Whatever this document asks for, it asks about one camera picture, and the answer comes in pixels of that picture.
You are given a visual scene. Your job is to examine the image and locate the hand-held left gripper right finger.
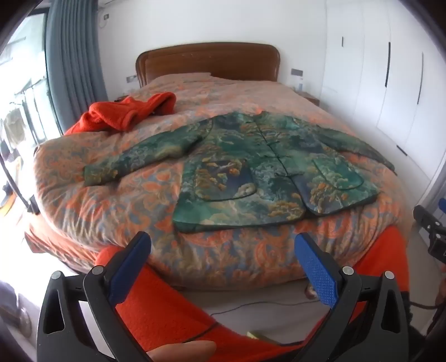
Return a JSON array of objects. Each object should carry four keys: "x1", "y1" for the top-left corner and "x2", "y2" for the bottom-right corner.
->
[{"x1": 294, "y1": 233, "x2": 419, "y2": 362}]

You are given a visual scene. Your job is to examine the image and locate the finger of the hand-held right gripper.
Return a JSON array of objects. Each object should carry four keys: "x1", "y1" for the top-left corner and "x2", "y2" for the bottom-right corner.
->
[{"x1": 413, "y1": 205, "x2": 446, "y2": 241}]

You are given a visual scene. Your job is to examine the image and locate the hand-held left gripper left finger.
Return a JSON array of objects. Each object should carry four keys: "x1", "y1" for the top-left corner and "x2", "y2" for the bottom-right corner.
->
[{"x1": 37, "y1": 231, "x2": 154, "y2": 362}]

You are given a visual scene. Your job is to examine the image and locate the green printed jacket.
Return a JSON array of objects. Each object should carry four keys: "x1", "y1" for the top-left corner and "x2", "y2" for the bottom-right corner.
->
[{"x1": 83, "y1": 111, "x2": 396, "y2": 233}]

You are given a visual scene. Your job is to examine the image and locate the person's left hand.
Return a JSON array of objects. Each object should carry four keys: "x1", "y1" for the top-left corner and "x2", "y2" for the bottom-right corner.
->
[{"x1": 146, "y1": 339, "x2": 217, "y2": 362}]

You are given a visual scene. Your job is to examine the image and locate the bed with floral orange quilt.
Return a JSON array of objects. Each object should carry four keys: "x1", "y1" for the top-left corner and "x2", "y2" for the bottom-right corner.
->
[{"x1": 34, "y1": 73, "x2": 401, "y2": 290}]

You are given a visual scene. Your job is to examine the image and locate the black stand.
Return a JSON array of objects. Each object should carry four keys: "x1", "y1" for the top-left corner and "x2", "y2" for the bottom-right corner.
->
[{"x1": 0, "y1": 150, "x2": 40, "y2": 215}]

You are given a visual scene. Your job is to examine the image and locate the white wardrobe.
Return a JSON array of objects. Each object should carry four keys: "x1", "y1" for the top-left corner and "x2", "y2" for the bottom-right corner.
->
[{"x1": 321, "y1": 0, "x2": 446, "y2": 207}]

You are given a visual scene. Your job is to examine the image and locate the orange red knitted garment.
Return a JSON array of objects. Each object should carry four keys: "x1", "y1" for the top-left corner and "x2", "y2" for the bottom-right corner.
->
[{"x1": 64, "y1": 92, "x2": 177, "y2": 135}]

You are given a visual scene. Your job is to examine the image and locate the grey curtain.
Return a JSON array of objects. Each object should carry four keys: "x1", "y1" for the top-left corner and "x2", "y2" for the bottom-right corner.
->
[{"x1": 45, "y1": 0, "x2": 109, "y2": 135}]

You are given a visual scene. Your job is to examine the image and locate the wooden headboard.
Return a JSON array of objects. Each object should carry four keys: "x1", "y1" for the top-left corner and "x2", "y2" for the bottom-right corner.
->
[{"x1": 135, "y1": 42, "x2": 281, "y2": 88}]

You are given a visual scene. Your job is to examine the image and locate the black floor cable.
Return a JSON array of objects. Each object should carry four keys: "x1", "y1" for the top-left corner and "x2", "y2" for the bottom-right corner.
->
[{"x1": 181, "y1": 300, "x2": 309, "y2": 346}]

